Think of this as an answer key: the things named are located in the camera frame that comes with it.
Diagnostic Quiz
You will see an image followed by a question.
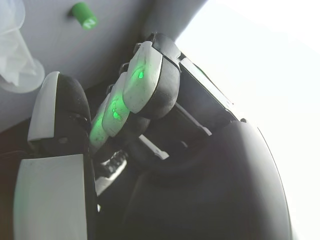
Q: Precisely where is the large translucent plastic syringe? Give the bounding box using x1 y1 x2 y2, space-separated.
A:
0 0 46 95

